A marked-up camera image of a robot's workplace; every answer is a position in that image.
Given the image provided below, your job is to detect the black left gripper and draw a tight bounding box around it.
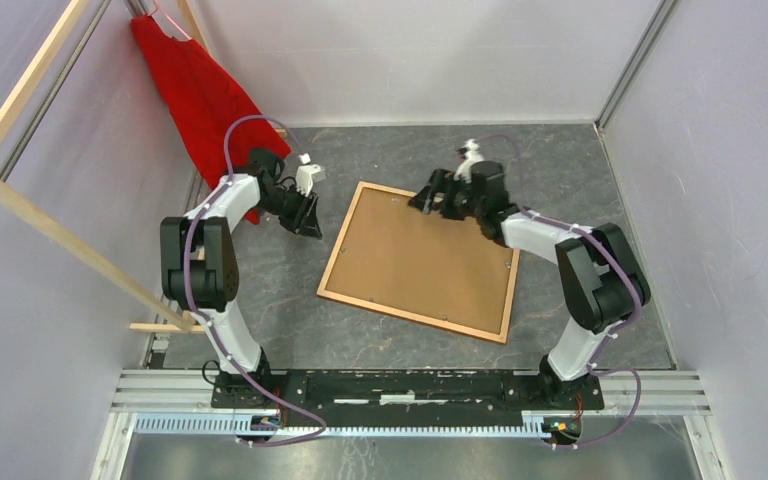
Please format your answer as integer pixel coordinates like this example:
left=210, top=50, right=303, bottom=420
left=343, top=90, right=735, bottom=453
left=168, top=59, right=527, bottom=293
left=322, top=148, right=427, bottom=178
left=255, top=184, right=325, bottom=241

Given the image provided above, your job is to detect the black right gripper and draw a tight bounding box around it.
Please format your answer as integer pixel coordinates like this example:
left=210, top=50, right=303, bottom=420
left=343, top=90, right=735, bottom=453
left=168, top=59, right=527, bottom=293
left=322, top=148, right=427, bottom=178
left=406, top=168, right=483, bottom=222

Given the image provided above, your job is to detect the brown backing board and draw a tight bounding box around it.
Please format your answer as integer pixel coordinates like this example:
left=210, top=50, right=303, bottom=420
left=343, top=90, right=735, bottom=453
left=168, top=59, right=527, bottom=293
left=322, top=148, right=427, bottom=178
left=325, top=187, right=515, bottom=336

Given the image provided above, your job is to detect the wooden picture frame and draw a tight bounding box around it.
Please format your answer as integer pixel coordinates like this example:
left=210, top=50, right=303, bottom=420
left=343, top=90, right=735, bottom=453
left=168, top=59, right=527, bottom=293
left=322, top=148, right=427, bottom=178
left=316, top=180, right=522, bottom=346

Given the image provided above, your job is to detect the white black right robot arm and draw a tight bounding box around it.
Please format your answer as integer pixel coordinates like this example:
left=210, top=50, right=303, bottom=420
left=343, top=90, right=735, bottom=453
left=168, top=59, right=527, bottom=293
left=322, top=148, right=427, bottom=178
left=408, top=161, right=651, bottom=408

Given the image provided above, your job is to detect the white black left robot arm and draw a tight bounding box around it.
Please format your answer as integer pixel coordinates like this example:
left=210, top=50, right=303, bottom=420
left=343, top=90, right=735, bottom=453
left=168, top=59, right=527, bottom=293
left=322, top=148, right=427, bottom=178
left=159, top=148, right=326, bottom=408

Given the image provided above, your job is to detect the red cloth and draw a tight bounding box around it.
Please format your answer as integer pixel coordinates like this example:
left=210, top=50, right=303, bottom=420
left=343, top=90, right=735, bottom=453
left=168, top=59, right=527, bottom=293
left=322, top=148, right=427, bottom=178
left=130, top=15, right=291, bottom=224

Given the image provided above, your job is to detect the wooden rack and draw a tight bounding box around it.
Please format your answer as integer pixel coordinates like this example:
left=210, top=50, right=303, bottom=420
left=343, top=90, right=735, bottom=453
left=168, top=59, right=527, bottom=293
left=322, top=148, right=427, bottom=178
left=0, top=1, right=194, bottom=335

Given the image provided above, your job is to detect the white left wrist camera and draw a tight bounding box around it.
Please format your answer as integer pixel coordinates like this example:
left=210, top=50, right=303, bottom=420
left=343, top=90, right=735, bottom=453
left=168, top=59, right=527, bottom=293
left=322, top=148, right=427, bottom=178
left=295, top=153, right=326, bottom=197

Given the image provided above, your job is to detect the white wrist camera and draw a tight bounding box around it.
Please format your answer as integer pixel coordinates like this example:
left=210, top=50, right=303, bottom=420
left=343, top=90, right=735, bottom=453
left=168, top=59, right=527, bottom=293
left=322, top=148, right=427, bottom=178
left=453, top=139, right=485, bottom=183
left=295, top=153, right=326, bottom=197

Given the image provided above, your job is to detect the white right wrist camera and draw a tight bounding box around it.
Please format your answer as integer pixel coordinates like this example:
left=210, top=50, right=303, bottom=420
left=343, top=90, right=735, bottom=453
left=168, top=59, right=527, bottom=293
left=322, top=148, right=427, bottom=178
left=453, top=139, right=485, bottom=183

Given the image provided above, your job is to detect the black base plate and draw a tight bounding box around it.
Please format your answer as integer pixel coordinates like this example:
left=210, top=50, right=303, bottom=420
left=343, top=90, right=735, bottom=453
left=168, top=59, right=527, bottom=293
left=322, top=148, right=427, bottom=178
left=203, top=369, right=605, bottom=429

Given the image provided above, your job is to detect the aluminium rail frame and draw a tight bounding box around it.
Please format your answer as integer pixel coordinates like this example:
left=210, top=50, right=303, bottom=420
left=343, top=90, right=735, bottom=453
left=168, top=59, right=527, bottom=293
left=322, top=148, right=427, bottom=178
left=92, top=368, right=733, bottom=479

